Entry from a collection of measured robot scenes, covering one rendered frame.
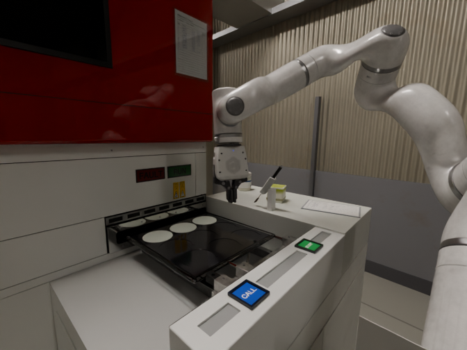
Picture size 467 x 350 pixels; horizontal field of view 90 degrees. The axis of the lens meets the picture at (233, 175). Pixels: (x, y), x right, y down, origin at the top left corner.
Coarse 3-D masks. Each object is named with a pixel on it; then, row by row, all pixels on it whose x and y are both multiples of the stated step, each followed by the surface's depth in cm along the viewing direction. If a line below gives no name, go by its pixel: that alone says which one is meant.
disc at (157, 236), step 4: (152, 232) 85; (156, 232) 85; (160, 232) 85; (164, 232) 85; (168, 232) 85; (144, 236) 81; (148, 236) 81; (152, 236) 81; (156, 236) 81; (160, 236) 81; (164, 236) 81; (168, 236) 82; (144, 240) 78; (148, 240) 78; (152, 240) 78; (156, 240) 78; (160, 240) 78; (164, 240) 78
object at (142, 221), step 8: (176, 208) 99; (184, 208) 101; (192, 208) 104; (152, 216) 90; (160, 216) 92; (168, 216) 95; (120, 224) 81; (128, 224) 83; (136, 224) 85; (112, 232) 79; (112, 240) 79; (112, 248) 80; (120, 248) 82
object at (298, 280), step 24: (312, 240) 67; (336, 240) 66; (264, 264) 54; (288, 264) 54; (312, 264) 54; (336, 264) 67; (288, 288) 45; (312, 288) 54; (192, 312) 39; (216, 312) 39; (240, 312) 39; (264, 312) 39; (288, 312) 46; (312, 312) 56; (192, 336) 34; (216, 336) 34; (240, 336) 34; (264, 336) 40; (288, 336) 47
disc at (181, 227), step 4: (176, 224) 92; (180, 224) 92; (184, 224) 92; (188, 224) 92; (192, 224) 93; (172, 228) 88; (176, 228) 88; (180, 228) 88; (184, 228) 88; (188, 228) 88; (192, 228) 88; (176, 232) 85; (180, 232) 85; (184, 232) 85
